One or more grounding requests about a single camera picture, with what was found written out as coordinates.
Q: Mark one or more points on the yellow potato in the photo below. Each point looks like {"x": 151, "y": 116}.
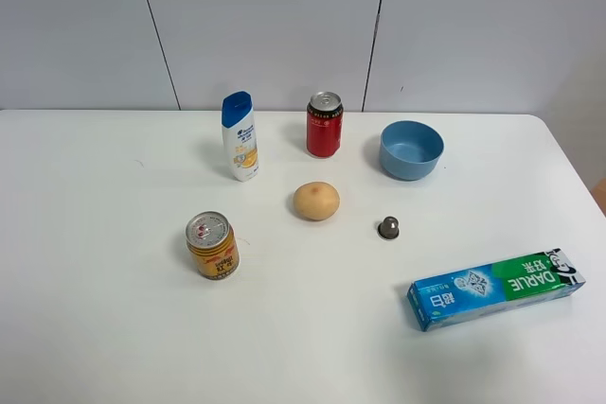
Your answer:
{"x": 316, "y": 201}

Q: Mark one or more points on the red soda can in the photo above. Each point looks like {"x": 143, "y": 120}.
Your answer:
{"x": 324, "y": 124}

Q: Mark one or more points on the white blue shampoo bottle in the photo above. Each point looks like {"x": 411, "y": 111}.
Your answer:
{"x": 240, "y": 136}

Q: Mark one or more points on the small grey coffee capsule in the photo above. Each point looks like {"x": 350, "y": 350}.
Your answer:
{"x": 388, "y": 228}

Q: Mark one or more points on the blue plastic bowl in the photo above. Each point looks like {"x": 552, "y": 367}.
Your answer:
{"x": 409, "y": 150}

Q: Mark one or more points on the gold energy drink can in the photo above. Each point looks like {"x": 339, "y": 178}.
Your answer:
{"x": 212, "y": 244}

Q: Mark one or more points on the blue green toothpaste box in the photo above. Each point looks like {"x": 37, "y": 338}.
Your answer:
{"x": 465, "y": 295}

